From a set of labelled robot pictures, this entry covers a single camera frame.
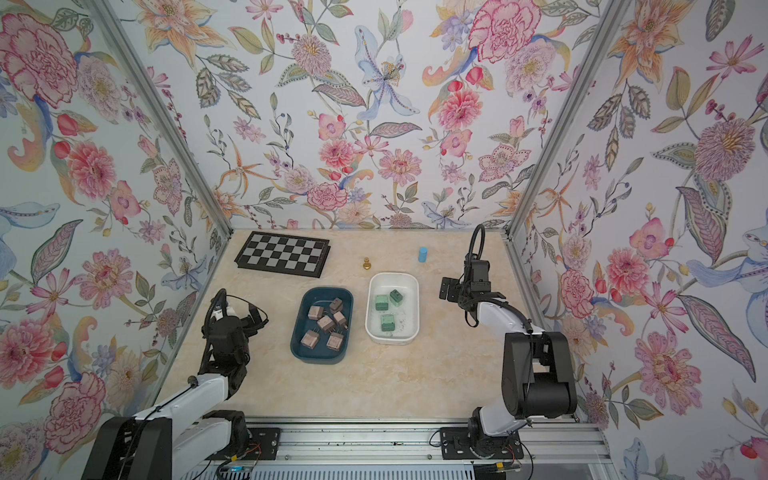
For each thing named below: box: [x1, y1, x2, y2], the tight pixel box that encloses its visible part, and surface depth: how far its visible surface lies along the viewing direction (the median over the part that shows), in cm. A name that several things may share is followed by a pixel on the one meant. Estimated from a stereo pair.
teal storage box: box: [290, 286, 354, 365], surface depth 94 cm
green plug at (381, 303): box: [375, 294, 389, 311], surface depth 100 cm
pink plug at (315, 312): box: [308, 305, 324, 321], surface depth 97 cm
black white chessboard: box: [234, 231, 331, 278], surface depth 112 cm
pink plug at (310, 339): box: [300, 330, 319, 349], surface depth 91 cm
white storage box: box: [365, 272, 420, 346], surface depth 100 cm
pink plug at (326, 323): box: [317, 315, 335, 331], surface depth 95 cm
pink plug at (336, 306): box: [329, 297, 343, 314], surface depth 97 cm
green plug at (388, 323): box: [381, 314, 395, 332], surface depth 95 cm
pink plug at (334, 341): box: [326, 332, 344, 351], surface depth 90 cm
